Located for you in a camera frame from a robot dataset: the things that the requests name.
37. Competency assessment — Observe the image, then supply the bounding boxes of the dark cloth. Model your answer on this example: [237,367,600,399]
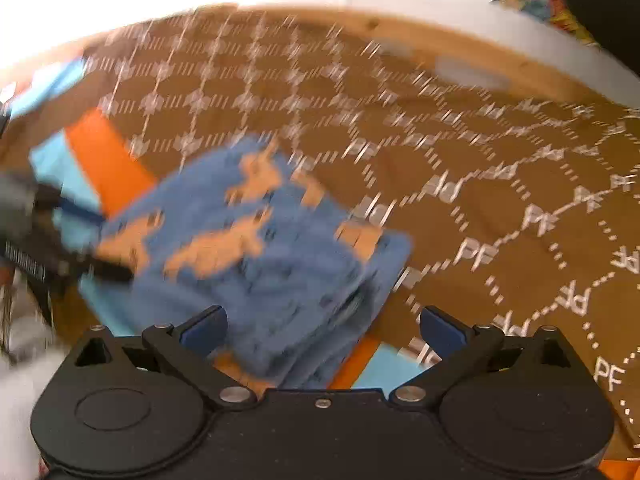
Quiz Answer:
[559,0,640,78]

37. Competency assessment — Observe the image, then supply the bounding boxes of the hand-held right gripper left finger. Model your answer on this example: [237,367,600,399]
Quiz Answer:
[75,305,257,407]

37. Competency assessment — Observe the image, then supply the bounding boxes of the brown patterned blanket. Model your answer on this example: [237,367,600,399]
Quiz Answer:
[0,4,640,461]

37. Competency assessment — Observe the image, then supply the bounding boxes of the white cloth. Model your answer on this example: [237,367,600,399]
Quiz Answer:
[0,310,68,480]

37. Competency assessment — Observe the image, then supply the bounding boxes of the blue pants with orange print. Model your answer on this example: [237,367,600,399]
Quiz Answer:
[95,135,413,392]

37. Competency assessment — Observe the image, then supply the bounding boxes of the wooden bed frame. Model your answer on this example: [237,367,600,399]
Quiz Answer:
[0,2,640,116]

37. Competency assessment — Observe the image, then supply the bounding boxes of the colourful flower wall poster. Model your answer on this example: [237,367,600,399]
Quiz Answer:
[492,0,601,45]

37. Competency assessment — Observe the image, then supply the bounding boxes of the orange and light blue sheet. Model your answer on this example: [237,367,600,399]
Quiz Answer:
[7,57,640,480]

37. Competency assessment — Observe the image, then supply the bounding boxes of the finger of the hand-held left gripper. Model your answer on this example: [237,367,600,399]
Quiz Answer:
[57,247,135,285]
[42,185,108,226]

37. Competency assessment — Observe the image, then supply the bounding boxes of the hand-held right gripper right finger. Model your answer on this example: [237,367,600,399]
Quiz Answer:
[389,306,573,408]

